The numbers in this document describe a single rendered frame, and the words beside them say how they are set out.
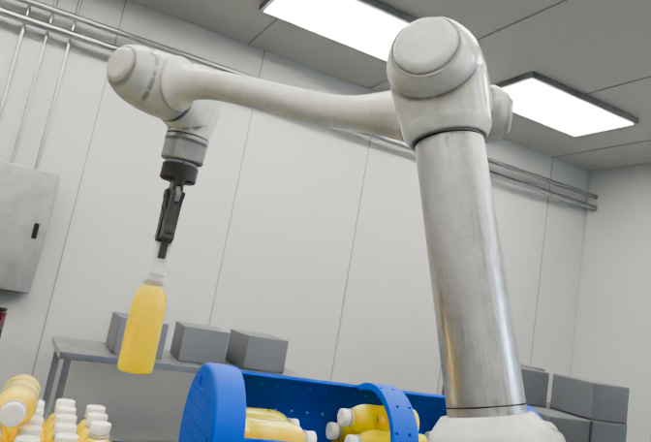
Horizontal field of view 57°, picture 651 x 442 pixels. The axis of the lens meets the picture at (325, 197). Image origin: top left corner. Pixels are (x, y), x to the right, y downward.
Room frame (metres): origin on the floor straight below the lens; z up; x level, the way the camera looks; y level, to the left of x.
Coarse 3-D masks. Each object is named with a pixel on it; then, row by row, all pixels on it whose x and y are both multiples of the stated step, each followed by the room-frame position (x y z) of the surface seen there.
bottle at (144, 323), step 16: (144, 288) 1.21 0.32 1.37; (160, 288) 1.23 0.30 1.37; (144, 304) 1.20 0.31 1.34; (160, 304) 1.22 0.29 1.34; (128, 320) 1.22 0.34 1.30; (144, 320) 1.20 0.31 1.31; (160, 320) 1.23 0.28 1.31; (128, 336) 1.21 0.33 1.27; (144, 336) 1.21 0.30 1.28; (128, 352) 1.21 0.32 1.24; (144, 352) 1.21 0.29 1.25; (128, 368) 1.20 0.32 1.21; (144, 368) 1.21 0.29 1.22
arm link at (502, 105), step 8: (496, 88) 0.94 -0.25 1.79; (496, 96) 0.93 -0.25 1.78; (504, 96) 0.93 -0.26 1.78; (496, 104) 0.93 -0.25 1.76; (504, 104) 0.93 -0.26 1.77; (512, 104) 0.95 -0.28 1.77; (496, 112) 0.93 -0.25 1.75; (504, 112) 0.93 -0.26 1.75; (496, 120) 0.94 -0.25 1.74; (504, 120) 0.94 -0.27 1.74; (496, 128) 0.95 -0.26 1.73; (504, 128) 0.95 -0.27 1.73; (488, 136) 0.96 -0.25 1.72; (496, 136) 0.96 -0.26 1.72; (504, 136) 0.97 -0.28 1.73
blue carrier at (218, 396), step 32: (192, 384) 1.43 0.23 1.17; (224, 384) 1.27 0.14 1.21; (256, 384) 1.48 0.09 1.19; (288, 384) 1.50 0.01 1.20; (320, 384) 1.51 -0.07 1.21; (352, 384) 1.54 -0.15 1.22; (192, 416) 1.38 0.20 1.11; (224, 416) 1.23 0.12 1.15; (288, 416) 1.56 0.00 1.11; (320, 416) 1.59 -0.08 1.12
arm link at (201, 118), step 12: (192, 108) 1.15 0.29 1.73; (204, 108) 1.18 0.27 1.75; (216, 108) 1.22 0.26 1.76; (168, 120) 1.16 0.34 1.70; (180, 120) 1.16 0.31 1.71; (192, 120) 1.17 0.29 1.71; (204, 120) 1.19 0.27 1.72; (216, 120) 1.23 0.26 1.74; (192, 132) 1.19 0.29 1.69; (204, 132) 1.21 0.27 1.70
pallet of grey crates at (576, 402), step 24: (528, 384) 4.67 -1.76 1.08; (552, 384) 4.76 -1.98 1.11; (576, 384) 4.56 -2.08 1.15; (600, 384) 4.45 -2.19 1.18; (552, 408) 4.75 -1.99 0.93; (576, 408) 4.54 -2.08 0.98; (600, 408) 4.46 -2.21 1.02; (624, 408) 4.57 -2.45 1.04; (576, 432) 4.34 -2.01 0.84; (600, 432) 4.45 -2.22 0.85; (624, 432) 4.57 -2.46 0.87
